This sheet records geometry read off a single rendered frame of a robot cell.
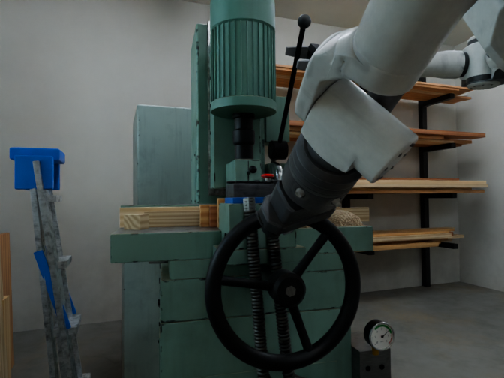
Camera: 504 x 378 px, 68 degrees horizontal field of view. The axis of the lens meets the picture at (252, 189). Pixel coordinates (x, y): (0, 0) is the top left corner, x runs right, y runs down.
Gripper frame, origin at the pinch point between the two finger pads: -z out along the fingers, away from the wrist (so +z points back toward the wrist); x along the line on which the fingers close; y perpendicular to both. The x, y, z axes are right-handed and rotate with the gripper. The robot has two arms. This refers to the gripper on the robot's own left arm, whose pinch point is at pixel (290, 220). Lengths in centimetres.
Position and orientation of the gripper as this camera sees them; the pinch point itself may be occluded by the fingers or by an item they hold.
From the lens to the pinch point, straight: 59.7
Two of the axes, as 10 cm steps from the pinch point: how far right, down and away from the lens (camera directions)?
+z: 1.9, -5.2, -8.3
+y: -3.9, -8.2, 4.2
